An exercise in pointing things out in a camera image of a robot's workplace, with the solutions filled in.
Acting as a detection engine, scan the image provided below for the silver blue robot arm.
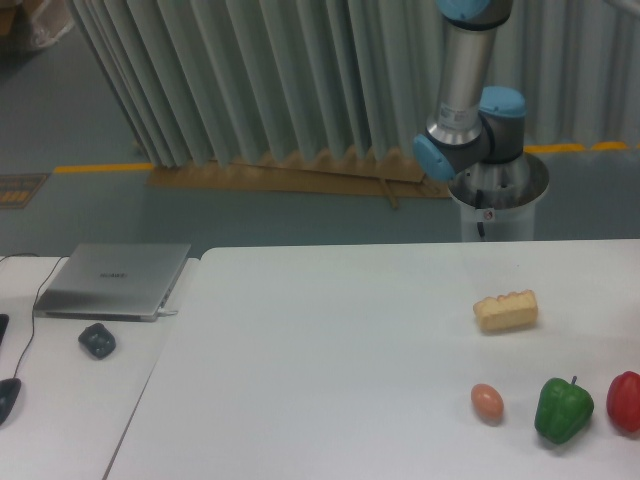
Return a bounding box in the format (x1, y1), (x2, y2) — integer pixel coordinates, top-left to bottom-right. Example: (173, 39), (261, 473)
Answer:
(413, 1), (526, 181)

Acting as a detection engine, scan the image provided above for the green bell pepper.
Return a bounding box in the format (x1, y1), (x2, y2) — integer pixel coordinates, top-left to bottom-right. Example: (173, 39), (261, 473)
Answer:
(534, 376), (595, 445)

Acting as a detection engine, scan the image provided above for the red bell pepper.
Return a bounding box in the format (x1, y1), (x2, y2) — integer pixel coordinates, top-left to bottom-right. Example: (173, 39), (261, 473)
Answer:
(606, 371), (639, 433)

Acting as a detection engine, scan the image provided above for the brown cardboard sheet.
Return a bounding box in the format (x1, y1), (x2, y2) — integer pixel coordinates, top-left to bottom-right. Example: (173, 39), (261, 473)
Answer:
(147, 146), (449, 209)

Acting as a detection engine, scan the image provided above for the white usb plug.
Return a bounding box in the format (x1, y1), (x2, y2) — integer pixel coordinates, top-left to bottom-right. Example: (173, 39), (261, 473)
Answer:
(157, 309), (178, 318)

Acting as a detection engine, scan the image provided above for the pale green curtain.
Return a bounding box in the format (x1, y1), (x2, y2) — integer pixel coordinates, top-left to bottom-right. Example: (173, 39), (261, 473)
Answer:
(68, 1), (639, 167)

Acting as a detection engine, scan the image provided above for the toy bread slice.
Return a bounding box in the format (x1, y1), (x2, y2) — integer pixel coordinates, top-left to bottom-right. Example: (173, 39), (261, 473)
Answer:
(473, 290), (538, 332)

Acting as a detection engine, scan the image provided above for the silver laptop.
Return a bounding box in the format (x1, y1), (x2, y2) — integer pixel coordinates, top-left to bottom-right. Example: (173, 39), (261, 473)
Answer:
(34, 243), (191, 321)

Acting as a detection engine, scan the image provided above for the brown egg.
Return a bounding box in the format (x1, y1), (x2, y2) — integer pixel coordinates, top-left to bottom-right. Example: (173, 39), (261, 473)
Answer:
(470, 383), (504, 423)

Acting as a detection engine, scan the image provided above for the floor warning sticker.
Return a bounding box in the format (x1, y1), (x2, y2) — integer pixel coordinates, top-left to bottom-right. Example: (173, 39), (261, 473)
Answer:
(0, 173), (50, 209)

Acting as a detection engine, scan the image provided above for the black keyboard edge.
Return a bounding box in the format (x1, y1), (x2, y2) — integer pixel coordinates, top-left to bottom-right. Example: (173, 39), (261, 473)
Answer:
(0, 314), (9, 345)

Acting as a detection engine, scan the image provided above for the black computer mouse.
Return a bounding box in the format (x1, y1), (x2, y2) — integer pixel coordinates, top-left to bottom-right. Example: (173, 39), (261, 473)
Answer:
(0, 378), (22, 425)

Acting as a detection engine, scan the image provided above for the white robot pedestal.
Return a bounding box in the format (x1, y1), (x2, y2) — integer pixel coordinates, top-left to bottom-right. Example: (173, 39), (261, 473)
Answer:
(449, 153), (550, 242)

